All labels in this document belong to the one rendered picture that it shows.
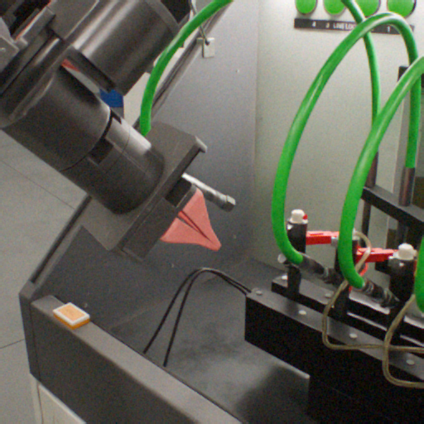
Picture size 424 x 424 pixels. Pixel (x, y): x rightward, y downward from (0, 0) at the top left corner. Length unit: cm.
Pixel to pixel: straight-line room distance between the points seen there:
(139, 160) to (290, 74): 74
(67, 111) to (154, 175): 8
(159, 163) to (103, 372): 45
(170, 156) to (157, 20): 10
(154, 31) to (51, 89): 7
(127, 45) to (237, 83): 76
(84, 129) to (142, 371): 44
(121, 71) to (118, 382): 50
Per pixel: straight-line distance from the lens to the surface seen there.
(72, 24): 38
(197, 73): 103
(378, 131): 57
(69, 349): 86
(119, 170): 38
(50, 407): 102
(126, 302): 105
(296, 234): 79
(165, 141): 43
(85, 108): 37
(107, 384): 81
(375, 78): 90
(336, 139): 107
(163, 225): 41
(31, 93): 36
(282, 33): 111
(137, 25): 37
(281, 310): 81
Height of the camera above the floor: 141
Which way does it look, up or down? 22 degrees down
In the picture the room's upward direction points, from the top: straight up
